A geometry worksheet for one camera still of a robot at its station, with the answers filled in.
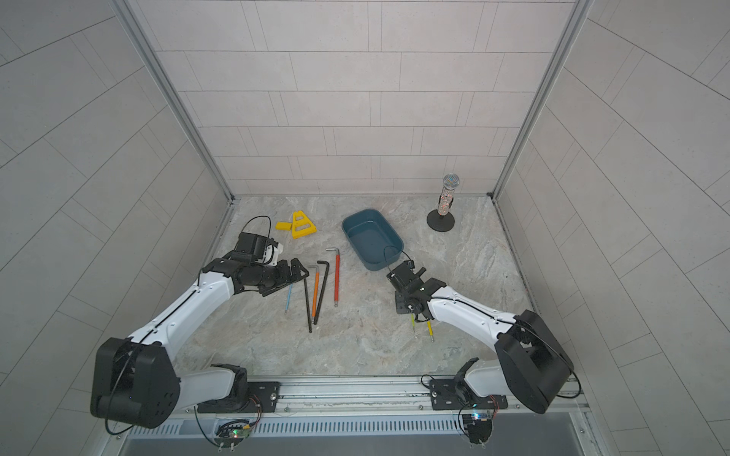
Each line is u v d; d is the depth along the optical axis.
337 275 0.94
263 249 0.69
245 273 0.59
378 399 0.71
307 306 0.87
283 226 1.06
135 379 0.39
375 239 1.08
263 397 0.71
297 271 0.76
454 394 0.64
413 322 0.85
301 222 1.08
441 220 1.08
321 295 0.89
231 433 0.65
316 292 0.89
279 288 0.72
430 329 0.82
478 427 0.69
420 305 0.59
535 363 0.41
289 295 0.89
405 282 0.65
